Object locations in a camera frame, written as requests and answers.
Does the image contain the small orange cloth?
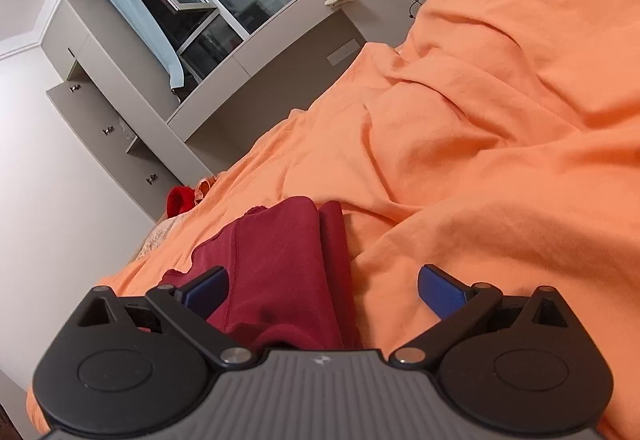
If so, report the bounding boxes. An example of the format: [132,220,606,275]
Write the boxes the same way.
[192,174,223,207]

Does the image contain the orange blanket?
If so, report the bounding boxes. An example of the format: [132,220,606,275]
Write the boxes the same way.
[25,0,640,440]

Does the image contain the bright red cloth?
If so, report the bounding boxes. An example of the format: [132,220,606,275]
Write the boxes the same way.
[166,186,202,219]

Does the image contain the light blue curtain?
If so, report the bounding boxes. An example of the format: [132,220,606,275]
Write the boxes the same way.
[101,0,183,90]

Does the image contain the grey cabinet door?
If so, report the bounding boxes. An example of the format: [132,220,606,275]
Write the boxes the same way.
[45,77,183,223]

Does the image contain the beige lace cloth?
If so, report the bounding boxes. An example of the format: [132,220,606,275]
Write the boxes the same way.
[132,212,188,265]

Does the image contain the dark red sweater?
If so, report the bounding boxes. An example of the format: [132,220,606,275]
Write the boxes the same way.
[159,196,363,353]

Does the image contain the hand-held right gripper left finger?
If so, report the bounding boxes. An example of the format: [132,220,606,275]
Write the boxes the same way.
[75,266,257,366]

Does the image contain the white wall socket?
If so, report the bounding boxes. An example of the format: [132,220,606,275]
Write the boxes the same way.
[327,40,362,65]

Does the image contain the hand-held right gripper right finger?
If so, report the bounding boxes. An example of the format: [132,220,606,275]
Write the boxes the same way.
[389,265,571,369]

